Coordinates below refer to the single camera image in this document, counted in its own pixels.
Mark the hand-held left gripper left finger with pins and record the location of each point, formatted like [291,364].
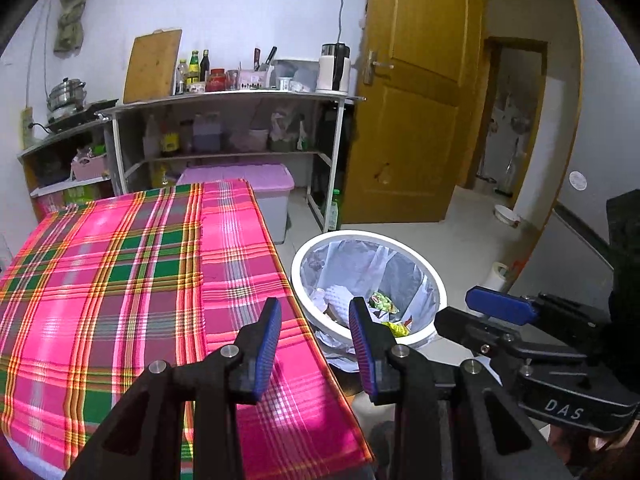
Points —
[267,350]

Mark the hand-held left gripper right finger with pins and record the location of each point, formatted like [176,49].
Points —
[361,355]

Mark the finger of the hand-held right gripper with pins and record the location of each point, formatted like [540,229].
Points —
[465,325]
[500,305]

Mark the yellow snack wrapper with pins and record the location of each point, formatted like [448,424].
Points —
[398,329]

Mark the green snack wrapper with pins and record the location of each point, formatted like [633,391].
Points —
[382,302]

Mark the large white foam net sleeve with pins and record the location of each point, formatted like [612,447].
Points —
[337,297]

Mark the clear plastic bin liner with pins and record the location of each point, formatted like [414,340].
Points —
[350,260]

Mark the white round waste bin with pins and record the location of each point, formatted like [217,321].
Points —
[367,235]

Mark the white tape roll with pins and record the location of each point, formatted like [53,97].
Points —
[500,272]

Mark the white bowl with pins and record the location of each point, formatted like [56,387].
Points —
[506,216]

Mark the green bottle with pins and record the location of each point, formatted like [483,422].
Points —
[333,212]

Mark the pink green plaid tablecloth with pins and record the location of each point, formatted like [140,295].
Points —
[125,285]

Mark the storage box with pink lid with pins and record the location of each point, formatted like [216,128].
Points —
[240,180]

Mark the yellow wooden door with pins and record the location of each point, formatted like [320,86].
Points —
[410,135]

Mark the purple liquid plastic jug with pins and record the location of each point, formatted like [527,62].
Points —
[206,135]

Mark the brown bottle yellow label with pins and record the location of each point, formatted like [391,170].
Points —
[170,137]

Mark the white plastic bottle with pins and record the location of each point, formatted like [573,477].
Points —
[152,140]

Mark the grey metal shelf rack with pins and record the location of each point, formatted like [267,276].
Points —
[119,150]

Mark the pink plastic basket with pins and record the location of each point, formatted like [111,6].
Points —
[90,167]

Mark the small white cup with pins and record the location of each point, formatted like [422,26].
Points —
[283,83]

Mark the pink knife holder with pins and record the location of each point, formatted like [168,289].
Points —
[252,80]

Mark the small glass jar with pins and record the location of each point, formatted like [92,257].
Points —
[231,81]

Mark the red jar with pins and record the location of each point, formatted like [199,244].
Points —
[216,81]

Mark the clear plastic container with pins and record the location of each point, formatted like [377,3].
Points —
[302,72]

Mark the white black electric kettle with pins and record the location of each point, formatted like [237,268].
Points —
[327,75]

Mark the yellow label oil bottle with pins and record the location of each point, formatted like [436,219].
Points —
[193,72]

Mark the dark sauce bottle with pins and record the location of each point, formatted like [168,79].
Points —
[204,66]

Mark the low wooden shelf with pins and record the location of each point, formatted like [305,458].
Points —
[30,170]

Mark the black induction cooker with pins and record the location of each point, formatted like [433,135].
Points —
[80,117]

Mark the wooden cutting board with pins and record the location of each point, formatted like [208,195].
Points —
[152,67]

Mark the steel pot with lid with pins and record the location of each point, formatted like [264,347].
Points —
[66,95]

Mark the yellowed power strip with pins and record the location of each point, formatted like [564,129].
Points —
[26,127]

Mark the green hanging cloth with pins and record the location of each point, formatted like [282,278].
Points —
[70,15]

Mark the round white wall fixture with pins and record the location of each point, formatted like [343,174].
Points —
[578,180]

